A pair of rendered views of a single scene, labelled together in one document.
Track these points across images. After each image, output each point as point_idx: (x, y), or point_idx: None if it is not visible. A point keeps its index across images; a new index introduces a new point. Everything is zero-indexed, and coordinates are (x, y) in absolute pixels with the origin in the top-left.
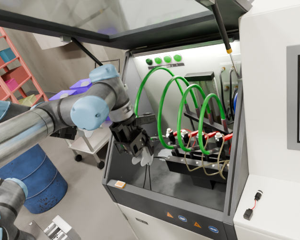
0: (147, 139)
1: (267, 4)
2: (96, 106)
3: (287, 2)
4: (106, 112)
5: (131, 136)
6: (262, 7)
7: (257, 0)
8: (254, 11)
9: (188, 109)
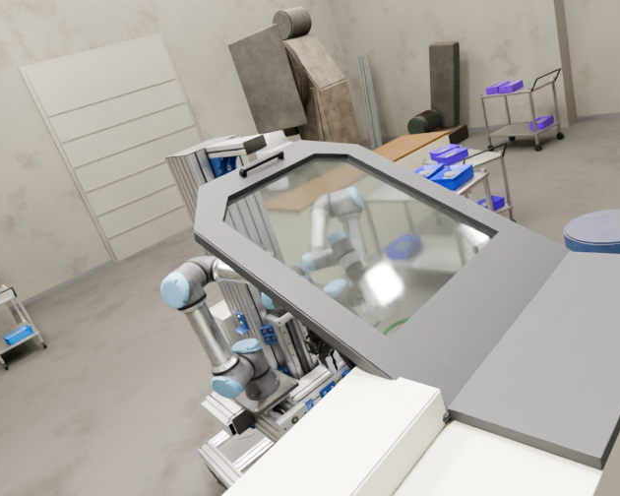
0: (319, 352)
1: (367, 393)
2: (264, 299)
3: (338, 405)
4: (271, 306)
5: (313, 338)
6: (359, 386)
7: (420, 389)
8: (355, 378)
9: None
